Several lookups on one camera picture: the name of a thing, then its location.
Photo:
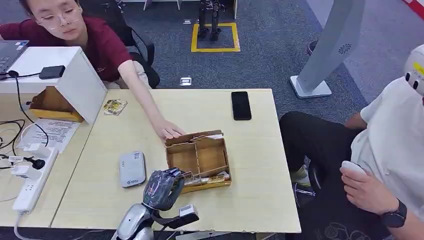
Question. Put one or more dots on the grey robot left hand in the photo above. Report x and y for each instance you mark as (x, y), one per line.
(160, 190)

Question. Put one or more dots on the person's hand with watch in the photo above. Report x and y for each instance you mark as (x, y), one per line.
(367, 192)

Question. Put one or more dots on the person's left hand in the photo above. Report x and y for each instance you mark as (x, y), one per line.
(169, 129)

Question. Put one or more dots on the white handheld controller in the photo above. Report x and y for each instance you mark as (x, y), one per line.
(352, 165)

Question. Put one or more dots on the wooden card box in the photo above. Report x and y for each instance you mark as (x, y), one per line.
(198, 159)

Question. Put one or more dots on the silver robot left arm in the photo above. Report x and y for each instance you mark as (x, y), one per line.
(132, 220)

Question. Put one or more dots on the grey white card reader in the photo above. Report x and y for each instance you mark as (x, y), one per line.
(132, 169)

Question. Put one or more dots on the black wristwatch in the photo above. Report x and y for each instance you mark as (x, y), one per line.
(394, 217)

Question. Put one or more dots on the row of pale brown cards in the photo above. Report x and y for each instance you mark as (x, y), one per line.
(207, 136)

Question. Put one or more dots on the row of cards with yellow print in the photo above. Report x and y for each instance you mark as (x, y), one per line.
(212, 179)

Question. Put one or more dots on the black chair base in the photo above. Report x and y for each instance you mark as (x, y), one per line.
(314, 184)

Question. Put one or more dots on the person in white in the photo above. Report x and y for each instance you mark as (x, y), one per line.
(391, 139)

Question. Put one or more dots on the small stack of printed cards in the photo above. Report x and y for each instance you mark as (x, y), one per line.
(115, 107)

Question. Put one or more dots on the pale shoe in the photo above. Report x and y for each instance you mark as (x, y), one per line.
(300, 177)

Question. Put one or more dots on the black smartphone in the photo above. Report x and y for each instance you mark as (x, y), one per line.
(241, 106)

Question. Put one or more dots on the black office chair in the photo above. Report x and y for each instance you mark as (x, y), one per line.
(147, 53)

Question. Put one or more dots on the yellow floor tape square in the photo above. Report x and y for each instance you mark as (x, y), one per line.
(195, 42)

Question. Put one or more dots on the person in red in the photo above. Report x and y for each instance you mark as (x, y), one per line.
(106, 46)

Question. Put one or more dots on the white desk riser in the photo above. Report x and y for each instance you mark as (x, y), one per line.
(76, 76)

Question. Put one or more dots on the small silver floor socket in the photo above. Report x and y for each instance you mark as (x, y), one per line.
(187, 22)

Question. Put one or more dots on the printed paper sheet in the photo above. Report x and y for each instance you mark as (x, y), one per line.
(54, 132)

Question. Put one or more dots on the black robot legs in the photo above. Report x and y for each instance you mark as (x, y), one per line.
(209, 19)

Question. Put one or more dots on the wooden box with yellow edge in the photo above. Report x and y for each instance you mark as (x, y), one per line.
(53, 106)

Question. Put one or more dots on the black plug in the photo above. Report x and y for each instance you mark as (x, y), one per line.
(38, 163)

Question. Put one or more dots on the white table legs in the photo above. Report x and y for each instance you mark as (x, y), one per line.
(178, 4)

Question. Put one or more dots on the white power strip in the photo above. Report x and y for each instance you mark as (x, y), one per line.
(33, 185)

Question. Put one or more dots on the black power adapter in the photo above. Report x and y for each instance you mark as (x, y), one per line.
(52, 72)

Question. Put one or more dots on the white headset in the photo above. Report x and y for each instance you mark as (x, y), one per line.
(415, 71)

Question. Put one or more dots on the white charger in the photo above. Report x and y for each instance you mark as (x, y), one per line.
(20, 171)

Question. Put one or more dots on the white kiosk stand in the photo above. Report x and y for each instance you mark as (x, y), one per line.
(331, 41)

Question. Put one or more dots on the black round foot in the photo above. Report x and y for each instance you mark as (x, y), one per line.
(311, 47)

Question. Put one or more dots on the clear glasses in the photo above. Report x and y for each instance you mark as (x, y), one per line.
(59, 18)

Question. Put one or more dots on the grey laptop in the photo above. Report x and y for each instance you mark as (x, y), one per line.
(10, 53)

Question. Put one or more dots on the red white barrier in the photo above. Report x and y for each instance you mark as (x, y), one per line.
(415, 6)

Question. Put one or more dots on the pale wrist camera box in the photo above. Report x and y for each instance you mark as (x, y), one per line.
(185, 215)

